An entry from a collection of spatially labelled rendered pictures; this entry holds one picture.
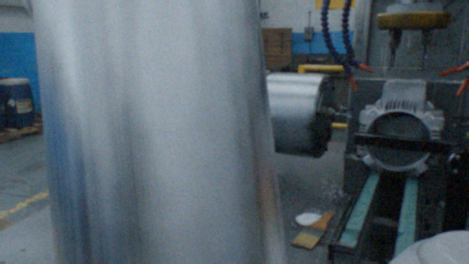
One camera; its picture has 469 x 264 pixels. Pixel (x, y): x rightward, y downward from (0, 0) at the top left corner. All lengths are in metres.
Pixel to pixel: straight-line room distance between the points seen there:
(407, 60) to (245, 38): 1.21
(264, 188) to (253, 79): 0.04
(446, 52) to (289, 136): 0.55
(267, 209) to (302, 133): 0.92
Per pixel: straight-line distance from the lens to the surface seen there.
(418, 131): 1.24
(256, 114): 0.15
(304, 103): 1.06
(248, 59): 0.15
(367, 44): 1.36
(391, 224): 1.00
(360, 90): 1.24
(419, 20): 1.08
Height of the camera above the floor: 1.26
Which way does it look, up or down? 14 degrees down
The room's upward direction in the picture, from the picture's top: straight up
